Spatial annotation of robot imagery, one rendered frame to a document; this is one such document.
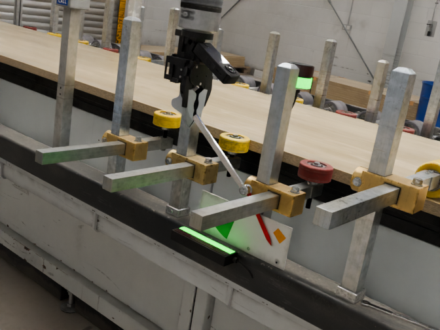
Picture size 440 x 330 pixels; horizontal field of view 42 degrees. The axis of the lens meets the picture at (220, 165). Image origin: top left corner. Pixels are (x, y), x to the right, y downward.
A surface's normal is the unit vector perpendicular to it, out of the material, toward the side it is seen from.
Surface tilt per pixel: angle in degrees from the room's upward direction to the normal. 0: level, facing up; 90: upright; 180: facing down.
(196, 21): 90
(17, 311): 0
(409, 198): 90
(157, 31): 90
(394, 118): 90
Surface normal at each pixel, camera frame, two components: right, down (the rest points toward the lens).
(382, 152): -0.64, 0.11
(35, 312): 0.15, -0.95
